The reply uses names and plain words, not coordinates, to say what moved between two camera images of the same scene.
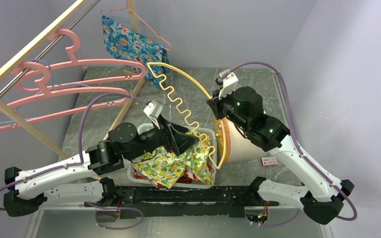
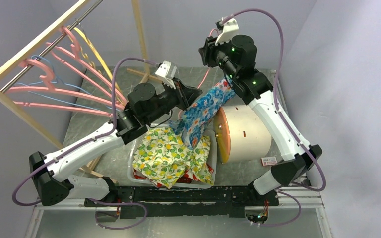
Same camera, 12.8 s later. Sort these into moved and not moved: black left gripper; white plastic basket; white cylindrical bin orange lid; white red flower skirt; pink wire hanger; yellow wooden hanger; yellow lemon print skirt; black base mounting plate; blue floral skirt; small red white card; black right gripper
Moved: blue floral skirt; yellow wooden hanger; black right gripper; pink wire hanger; black left gripper
Not moved: yellow lemon print skirt; black base mounting plate; white plastic basket; small red white card; white cylindrical bin orange lid; white red flower skirt
